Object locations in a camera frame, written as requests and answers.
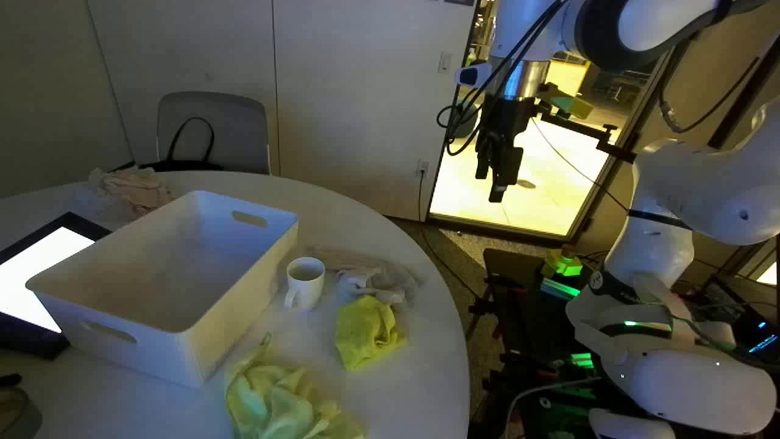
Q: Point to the black camera stand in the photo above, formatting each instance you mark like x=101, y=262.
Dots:
x=599, y=134

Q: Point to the white plastic storage box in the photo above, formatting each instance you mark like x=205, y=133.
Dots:
x=173, y=276

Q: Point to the black tablet lit screen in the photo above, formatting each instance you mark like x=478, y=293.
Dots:
x=32, y=268

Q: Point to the white ceramic mug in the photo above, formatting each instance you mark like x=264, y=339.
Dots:
x=304, y=283

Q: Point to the pale yellow-green towel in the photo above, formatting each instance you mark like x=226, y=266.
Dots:
x=281, y=402

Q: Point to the bright yellow towel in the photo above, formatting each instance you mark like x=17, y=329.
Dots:
x=370, y=329

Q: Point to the white beige towel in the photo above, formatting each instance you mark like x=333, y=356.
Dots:
x=381, y=276

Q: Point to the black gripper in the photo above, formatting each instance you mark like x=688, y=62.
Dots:
x=500, y=134

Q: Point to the grey office chair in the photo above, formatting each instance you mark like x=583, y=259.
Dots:
x=234, y=124

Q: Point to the pink crumpled cloth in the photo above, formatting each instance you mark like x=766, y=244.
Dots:
x=136, y=189

